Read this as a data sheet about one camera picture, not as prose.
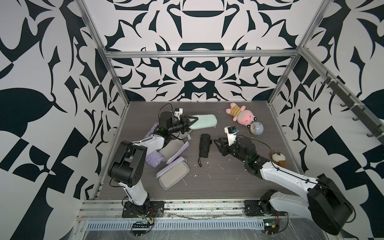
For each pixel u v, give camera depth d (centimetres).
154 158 85
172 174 83
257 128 96
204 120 83
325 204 42
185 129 80
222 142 73
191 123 79
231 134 71
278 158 89
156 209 74
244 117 102
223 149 72
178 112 83
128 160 52
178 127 77
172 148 95
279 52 94
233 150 71
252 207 74
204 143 94
